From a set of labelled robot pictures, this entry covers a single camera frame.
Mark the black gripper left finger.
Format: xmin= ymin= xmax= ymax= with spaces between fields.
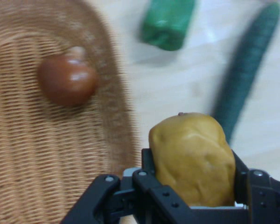
xmin=60 ymin=147 xmax=192 ymax=224

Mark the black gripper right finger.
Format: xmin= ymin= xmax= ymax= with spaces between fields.
xmin=231 ymin=150 xmax=280 ymax=224

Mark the yellow toy potato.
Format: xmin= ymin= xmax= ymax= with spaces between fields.
xmin=148 ymin=112 xmax=237 ymax=208

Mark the wooden cutting board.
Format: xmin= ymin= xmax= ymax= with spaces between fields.
xmin=93 ymin=0 xmax=280 ymax=182

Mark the woven wicker basket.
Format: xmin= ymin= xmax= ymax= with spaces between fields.
xmin=0 ymin=0 xmax=143 ymax=224

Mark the dark green toy cucumber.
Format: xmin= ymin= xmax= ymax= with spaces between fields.
xmin=211 ymin=2 xmax=280 ymax=144

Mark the brown toy mushroom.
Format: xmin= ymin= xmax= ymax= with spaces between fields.
xmin=37 ymin=46 xmax=99 ymax=108

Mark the green toy bell pepper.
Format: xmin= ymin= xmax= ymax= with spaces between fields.
xmin=140 ymin=0 xmax=196 ymax=52

